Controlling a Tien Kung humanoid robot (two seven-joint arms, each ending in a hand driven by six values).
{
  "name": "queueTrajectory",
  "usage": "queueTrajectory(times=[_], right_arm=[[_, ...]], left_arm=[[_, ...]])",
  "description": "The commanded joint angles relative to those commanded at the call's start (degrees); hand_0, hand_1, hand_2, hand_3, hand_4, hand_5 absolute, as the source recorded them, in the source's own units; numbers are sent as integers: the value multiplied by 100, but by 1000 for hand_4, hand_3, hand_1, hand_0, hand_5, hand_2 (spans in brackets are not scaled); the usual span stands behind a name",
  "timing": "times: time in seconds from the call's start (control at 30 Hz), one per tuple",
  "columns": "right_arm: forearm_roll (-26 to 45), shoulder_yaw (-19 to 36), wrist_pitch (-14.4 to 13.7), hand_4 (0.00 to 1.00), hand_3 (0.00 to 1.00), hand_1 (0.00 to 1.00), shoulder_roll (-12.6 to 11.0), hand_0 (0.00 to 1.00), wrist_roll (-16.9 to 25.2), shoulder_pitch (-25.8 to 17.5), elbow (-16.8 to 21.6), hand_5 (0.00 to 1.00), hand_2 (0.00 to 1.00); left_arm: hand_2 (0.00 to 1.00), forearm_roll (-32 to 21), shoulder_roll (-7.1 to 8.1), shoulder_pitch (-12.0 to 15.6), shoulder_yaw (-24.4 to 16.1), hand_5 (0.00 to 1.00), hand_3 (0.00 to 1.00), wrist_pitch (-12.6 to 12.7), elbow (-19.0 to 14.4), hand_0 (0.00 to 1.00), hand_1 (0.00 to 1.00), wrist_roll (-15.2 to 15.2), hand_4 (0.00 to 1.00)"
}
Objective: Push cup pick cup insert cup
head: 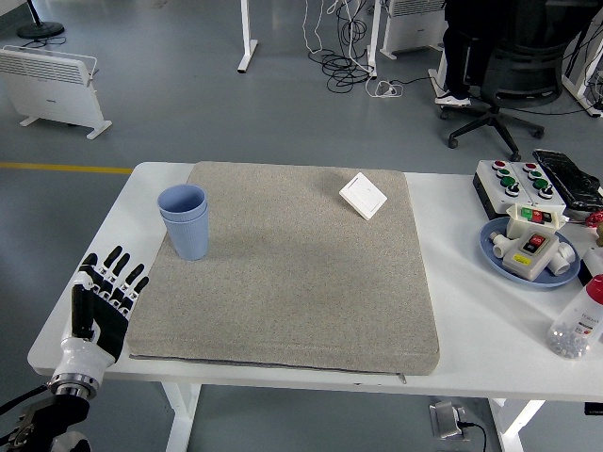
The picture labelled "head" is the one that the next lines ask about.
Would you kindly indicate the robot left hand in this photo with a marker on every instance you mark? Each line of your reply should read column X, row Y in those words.
column 110, row 325

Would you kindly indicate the blue ribbed cup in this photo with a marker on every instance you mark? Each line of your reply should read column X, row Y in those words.
column 188, row 240
column 181, row 200

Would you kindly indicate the white table leg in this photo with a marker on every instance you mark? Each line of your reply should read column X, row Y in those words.
column 181, row 414
column 509, row 428

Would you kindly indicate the grey-brown mat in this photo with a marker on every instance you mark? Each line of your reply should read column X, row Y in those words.
column 306, row 282

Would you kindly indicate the white panel heater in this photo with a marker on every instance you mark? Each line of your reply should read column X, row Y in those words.
column 47, row 89
column 414, row 28

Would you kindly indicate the black fan stand base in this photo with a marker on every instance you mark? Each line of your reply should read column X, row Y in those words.
column 40, row 30

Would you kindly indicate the white desk leg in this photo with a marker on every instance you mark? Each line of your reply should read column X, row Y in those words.
column 373, row 42
column 435, row 80
column 247, row 47

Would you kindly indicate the silver foot pedal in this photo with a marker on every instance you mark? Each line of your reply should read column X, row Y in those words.
column 445, row 419

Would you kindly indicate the white pipe fitting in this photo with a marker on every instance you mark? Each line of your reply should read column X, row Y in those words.
column 499, row 245
column 563, row 259

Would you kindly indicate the white three-button control box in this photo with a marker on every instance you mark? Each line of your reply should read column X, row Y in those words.
column 490, row 188

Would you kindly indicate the blue plate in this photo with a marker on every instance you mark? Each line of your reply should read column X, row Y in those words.
column 527, row 281

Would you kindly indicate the person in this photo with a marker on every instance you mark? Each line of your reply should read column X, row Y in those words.
column 457, row 61

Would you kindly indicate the white four-button control box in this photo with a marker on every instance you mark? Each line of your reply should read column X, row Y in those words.
column 556, row 200

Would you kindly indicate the clear red-capped bead bottle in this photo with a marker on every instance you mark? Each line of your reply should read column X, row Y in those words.
column 575, row 325

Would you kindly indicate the black office chair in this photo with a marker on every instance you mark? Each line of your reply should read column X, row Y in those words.
column 518, row 80

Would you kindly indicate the black plastic tray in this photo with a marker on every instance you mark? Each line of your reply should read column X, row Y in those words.
column 565, row 174

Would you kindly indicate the small white box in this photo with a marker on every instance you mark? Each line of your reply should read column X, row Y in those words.
column 593, row 261

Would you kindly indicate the black table control panel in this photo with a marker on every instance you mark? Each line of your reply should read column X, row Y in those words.
column 594, row 408

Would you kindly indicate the red shiny object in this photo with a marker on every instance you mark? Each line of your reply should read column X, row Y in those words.
column 596, row 219

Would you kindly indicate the brown object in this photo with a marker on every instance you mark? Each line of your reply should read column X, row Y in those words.
column 599, row 235

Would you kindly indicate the white wall switch plate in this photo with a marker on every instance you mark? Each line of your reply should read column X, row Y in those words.
column 363, row 195

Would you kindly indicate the beige red rocker switch box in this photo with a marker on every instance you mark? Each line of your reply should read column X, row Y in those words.
column 523, row 263

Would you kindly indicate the white green-red button switch box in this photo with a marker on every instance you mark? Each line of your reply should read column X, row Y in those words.
column 516, row 226

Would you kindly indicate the white desk frame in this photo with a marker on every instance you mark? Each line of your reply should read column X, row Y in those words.
column 572, row 80

